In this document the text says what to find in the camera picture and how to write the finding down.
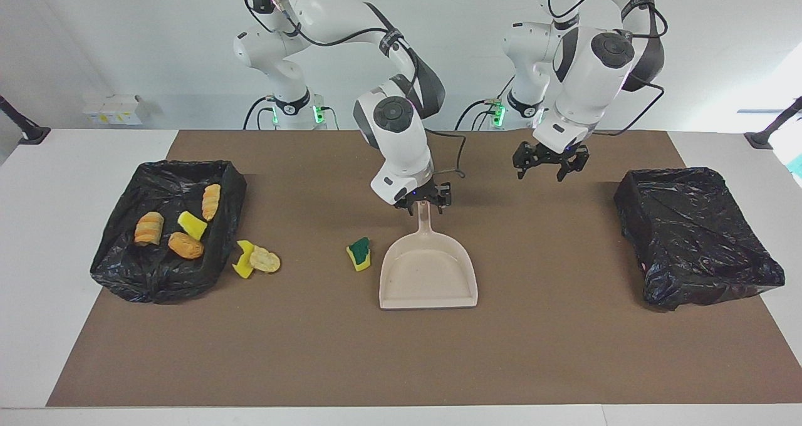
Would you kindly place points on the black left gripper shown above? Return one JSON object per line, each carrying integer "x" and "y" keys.
{"x": 554, "y": 153}

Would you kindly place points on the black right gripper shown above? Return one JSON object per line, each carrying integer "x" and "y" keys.
{"x": 426, "y": 193}

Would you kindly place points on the beige plastic dustpan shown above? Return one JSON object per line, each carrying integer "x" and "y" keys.
{"x": 426, "y": 282}

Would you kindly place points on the pale scalloped bread piece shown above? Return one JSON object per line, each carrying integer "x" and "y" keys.
{"x": 211, "y": 202}

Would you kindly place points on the yellow sponge wedge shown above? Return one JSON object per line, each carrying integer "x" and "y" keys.
{"x": 192, "y": 225}

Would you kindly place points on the orange brown bread roll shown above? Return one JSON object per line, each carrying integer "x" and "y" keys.
{"x": 185, "y": 245}

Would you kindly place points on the pale chunky bread piece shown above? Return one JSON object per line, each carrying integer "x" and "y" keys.
{"x": 149, "y": 228}

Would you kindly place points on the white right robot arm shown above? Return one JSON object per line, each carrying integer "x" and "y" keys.
{"x": 401, "y": 150}

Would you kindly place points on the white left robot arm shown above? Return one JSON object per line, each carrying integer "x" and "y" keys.
{"x": 589, "y": 81}

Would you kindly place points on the black bag lined bin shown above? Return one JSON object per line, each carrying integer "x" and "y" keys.
{"x": 144, "y": 275}
{"x": 695, "y": 238}

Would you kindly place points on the green and yellow sponge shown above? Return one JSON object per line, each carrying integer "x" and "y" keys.
{"x": 359, "y": 254}

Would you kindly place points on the round pale bread piece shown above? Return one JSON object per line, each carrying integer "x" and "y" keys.
{"x": 265, "y": 260}

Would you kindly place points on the curled yellow sponge piece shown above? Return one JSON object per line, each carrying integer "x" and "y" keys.
{"x": 243, "y": 249}

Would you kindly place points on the brown table mat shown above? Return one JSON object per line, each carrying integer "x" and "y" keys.
{"x": 313, "y": 363}

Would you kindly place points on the white box with yellow label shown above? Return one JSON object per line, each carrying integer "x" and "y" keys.
{"x": 116, "y": 109}

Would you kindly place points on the black camera stand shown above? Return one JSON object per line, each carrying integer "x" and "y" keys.
{"x": 764, "y": 136}
{"x": 28, "y": 131}

